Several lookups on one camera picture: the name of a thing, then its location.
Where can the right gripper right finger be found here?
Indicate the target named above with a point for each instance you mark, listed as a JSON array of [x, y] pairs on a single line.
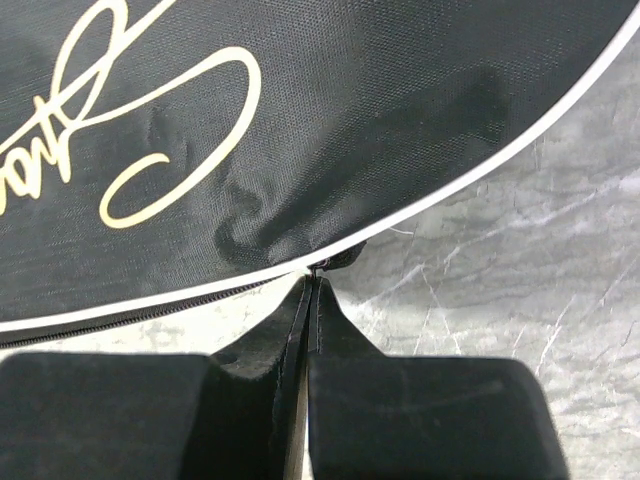
[[374, 416]]

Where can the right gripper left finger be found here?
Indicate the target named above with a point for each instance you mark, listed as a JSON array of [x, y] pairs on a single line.
[[238, 413]]

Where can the black racket cover bag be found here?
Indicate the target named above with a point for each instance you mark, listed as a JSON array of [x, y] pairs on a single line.
[[156, 155]]

